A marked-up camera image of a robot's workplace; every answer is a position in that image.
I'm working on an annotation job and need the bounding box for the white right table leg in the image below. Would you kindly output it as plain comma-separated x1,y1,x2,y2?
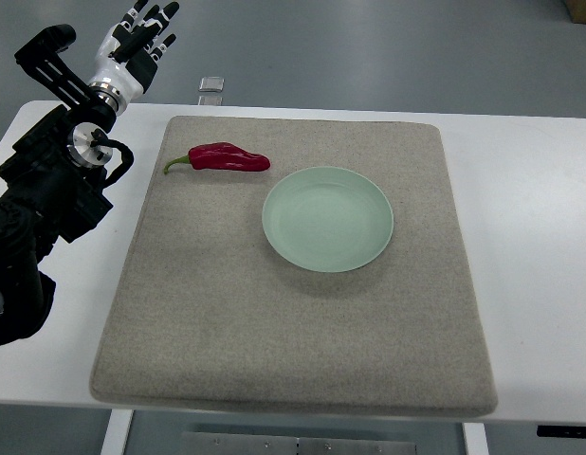
462,423,489,455

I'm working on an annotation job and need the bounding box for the black table control panel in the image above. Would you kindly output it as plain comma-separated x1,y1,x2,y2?
536,425,586,439

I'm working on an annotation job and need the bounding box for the beige felt mat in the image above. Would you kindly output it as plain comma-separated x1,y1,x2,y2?
89,116,498,417

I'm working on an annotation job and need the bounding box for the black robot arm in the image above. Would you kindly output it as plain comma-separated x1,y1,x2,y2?
0,25,134,346

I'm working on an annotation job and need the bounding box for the white table leg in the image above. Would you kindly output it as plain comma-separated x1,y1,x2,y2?
462,423,489,455
100,409,134,455

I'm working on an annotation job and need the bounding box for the cardboard box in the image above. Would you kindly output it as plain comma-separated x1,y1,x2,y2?
564,0,586,25

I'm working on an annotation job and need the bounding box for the white left table leg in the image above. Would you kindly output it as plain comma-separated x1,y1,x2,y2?
100,409,134,455

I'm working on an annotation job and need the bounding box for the red pepper green stem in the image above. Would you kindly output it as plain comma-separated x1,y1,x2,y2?
163,142,271,174

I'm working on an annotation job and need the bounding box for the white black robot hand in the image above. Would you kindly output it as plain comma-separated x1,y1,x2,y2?
89,1,180,115

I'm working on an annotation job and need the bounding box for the light green plate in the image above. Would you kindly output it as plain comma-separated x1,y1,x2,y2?
262,166,394,273

